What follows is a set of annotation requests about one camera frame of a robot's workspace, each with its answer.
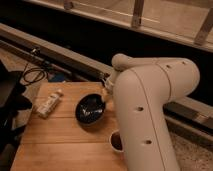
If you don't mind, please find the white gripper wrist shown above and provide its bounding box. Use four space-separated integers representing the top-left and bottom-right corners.
102 71 117 102

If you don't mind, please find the black ceramic bowl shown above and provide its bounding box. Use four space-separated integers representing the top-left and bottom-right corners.
75 94 106 124

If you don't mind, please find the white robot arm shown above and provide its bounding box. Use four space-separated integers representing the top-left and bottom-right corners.
105 54 200 171

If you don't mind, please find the blue object on floor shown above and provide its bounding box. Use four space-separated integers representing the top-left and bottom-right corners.
48 73 65 82

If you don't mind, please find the white cup with dark drink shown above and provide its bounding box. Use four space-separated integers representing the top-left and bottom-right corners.
109 130 123 153

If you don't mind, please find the white plastic bottle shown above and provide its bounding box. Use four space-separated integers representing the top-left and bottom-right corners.
37 89 63 118

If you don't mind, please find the black chair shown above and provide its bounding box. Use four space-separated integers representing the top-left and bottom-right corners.
0 59 34 154

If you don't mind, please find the grey metal rail beam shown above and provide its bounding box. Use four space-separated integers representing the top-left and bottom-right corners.
0 23 213 133

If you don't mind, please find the black cable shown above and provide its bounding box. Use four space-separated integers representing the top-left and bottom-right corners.
21 62 54 86

